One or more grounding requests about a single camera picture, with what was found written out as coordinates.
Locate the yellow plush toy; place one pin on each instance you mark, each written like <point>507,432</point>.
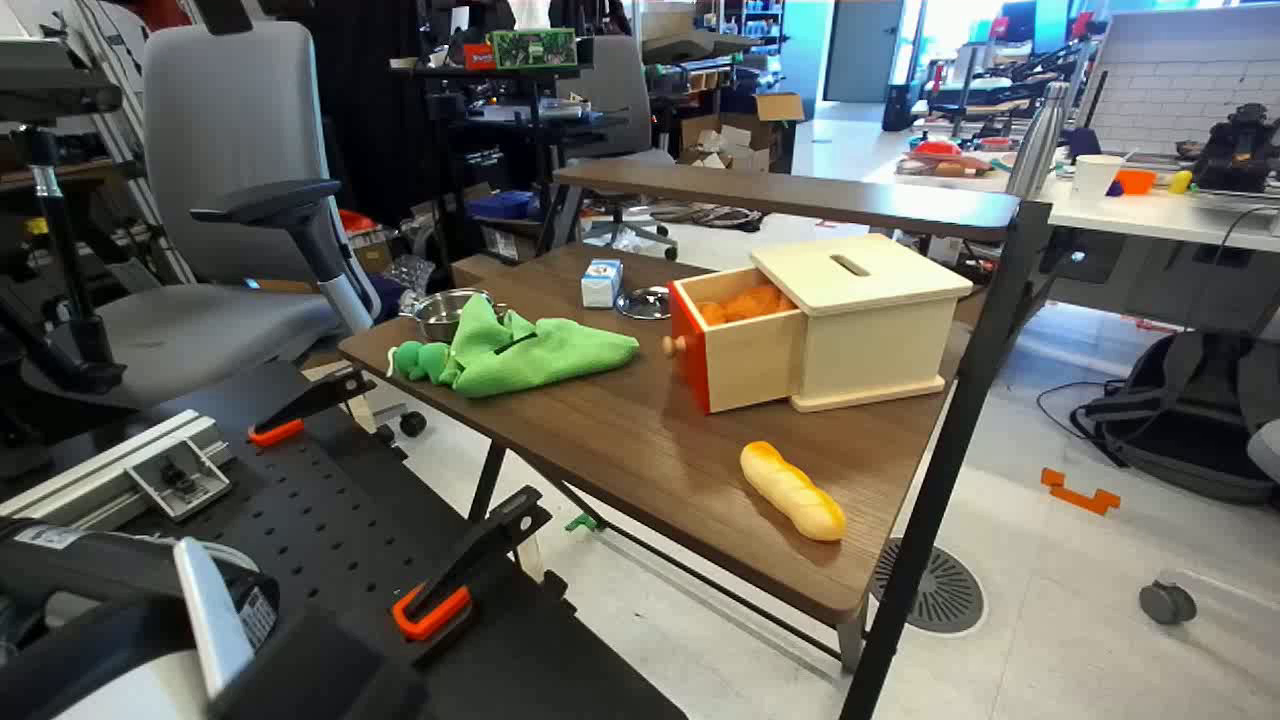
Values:
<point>793,490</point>

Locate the black tripod stand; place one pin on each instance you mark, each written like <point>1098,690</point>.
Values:
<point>63,241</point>

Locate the orange bowl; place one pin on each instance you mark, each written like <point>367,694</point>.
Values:
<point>1137,180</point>

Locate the silver metal pot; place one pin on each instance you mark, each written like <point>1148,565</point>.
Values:
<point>438,310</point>

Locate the small shiny metal object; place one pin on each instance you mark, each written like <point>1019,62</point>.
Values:
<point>651,305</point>

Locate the orange soft toy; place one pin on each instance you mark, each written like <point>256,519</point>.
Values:
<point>746,300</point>

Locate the loose black caster wheel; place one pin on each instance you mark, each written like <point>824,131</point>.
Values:
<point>1171,600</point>

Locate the small white blue box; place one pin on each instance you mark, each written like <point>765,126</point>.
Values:
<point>602,283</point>

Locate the grey office chair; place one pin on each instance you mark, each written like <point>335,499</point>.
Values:
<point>225,123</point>

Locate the black metal table frame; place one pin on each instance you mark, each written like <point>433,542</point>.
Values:
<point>961,427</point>

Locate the black perforated board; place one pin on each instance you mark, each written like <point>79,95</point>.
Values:
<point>335,522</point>

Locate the aluminium rail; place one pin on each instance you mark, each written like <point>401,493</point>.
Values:
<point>104,467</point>

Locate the cardboard box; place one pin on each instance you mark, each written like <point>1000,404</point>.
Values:
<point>746,126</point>

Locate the green plush toy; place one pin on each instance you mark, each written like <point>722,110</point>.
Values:
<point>423,362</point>

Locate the wooden box with slot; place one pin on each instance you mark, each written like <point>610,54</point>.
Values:
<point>872,321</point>

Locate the round floor vent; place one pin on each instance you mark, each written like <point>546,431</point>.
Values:
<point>951,592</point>

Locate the green cloth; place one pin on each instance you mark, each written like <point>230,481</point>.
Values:
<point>534,352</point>

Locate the black device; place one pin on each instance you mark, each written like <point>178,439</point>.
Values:
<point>1239,149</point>

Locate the wooden drawer red front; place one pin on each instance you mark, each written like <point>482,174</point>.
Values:
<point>732,362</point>

